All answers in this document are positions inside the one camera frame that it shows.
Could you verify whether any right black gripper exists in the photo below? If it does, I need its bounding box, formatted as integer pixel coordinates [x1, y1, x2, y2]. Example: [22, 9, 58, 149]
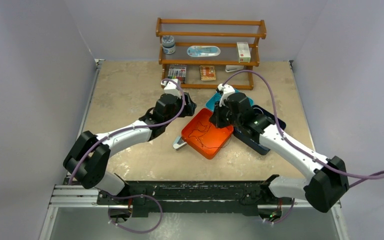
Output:
[210, 100, 243, 130]

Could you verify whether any light blue tray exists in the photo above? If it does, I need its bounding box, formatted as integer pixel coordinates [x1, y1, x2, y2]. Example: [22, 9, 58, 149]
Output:
[205, 88, 254, 112]

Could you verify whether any orange tray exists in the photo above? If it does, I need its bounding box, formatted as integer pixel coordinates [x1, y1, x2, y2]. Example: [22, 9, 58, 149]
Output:
[181, 108, 234, 160]

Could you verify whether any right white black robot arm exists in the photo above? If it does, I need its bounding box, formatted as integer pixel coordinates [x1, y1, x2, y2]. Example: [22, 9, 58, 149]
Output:
[209, 91, 350, 213]

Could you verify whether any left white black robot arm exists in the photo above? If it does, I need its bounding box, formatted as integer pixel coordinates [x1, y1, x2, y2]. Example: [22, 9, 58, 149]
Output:
[62, 92, 197, 205]

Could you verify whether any marker pen pack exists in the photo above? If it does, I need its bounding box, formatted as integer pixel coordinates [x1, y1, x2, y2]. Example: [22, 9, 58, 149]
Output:
[167, 64, 187, 84]

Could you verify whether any orange snack packet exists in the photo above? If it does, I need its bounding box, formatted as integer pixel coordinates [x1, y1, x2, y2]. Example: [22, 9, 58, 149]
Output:
[199, 65, 217, 82]

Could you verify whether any dark blue tray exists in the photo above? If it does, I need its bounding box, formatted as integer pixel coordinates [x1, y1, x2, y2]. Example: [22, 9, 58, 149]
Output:
[233, 104, 275, 156]

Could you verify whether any blue oval blister pack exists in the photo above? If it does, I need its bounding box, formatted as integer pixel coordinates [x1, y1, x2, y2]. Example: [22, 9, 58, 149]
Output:
[186, 45, 221, 58]

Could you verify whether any wooden shelf rack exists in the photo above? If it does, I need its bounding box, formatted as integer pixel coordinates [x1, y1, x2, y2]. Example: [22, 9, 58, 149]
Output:
[155, 18, 267, 89]

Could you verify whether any white blue jar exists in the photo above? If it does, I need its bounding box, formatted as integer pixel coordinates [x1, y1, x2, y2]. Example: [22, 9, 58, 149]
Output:
[161, 35, 176, 55]

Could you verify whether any white red small box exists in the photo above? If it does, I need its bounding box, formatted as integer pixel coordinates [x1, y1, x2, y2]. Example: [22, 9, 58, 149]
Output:
[236, 42, 251, 63]

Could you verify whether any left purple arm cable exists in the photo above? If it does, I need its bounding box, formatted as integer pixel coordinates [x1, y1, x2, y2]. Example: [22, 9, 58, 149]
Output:
[67, 78, 187, 186]

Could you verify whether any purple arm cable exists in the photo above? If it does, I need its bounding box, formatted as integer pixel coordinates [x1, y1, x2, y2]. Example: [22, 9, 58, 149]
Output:
[221, 69, 384, 190]
[67, 78, 187, 186]

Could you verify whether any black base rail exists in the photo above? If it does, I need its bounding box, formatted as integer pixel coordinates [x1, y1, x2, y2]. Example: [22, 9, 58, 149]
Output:
[49, 180, 342, 220]

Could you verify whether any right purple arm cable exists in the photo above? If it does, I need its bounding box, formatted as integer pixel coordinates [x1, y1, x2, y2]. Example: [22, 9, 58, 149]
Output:
[221, 69, 384, 190]

